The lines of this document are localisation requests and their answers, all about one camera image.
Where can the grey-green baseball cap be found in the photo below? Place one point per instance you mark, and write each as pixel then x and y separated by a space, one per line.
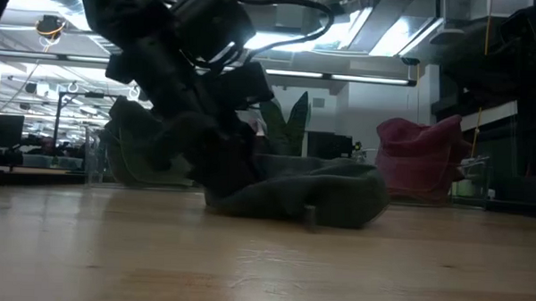
pixel 129 154
pixel 329 193

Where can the ceiling light panel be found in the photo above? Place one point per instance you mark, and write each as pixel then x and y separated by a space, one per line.
pixel 406 37
pixel 276 41

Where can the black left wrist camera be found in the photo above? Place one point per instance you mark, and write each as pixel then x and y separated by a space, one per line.
pixel 214 23

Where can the black background monitor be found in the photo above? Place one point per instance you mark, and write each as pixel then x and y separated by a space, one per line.
pixel 330 146
pixel 2 134

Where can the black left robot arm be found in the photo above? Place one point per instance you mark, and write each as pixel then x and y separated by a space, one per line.
pixel 121 16

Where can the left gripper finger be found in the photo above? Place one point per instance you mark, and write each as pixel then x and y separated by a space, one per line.
pixel 236 163
pixel 183 143

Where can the green snake plant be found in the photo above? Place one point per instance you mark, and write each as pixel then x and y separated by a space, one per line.
pixel 295 124

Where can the black pipe stand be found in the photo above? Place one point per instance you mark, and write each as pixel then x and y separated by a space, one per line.
pixel 93 94

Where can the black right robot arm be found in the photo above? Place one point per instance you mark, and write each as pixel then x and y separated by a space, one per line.
pixel 531 25

